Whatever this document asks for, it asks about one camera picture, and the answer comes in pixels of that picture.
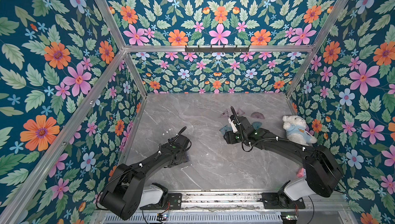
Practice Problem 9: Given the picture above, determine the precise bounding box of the teal protractor ruler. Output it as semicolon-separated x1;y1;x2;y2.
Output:
220;124;233;134

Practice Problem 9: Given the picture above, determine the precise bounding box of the long purple triangle ruler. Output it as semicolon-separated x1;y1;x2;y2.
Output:
236;108;245;116

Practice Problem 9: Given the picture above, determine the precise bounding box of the purple protractor ruler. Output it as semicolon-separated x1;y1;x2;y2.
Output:
251;112;265;120

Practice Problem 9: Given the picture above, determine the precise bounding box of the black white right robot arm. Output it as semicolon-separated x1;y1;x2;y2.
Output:
224;114;343;204

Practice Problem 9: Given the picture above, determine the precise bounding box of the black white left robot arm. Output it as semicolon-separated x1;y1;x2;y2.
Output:
98;134;192;221

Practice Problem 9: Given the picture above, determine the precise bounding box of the white teddy bear blue shirt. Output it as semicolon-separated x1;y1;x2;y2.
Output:
282;115;317;146

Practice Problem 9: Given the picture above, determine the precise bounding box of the pink alarm clock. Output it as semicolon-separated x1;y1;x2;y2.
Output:
297;168;306;178

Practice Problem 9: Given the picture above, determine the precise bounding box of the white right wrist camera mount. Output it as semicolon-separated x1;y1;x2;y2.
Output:
228;118;238;133

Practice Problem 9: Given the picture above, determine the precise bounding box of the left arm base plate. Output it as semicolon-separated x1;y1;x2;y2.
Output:
139;193;183;211

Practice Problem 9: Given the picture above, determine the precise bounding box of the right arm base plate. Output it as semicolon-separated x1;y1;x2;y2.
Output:
261;192;306;210

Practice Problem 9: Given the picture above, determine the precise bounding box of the black hook rail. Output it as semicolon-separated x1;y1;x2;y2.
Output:
184;45;250;54

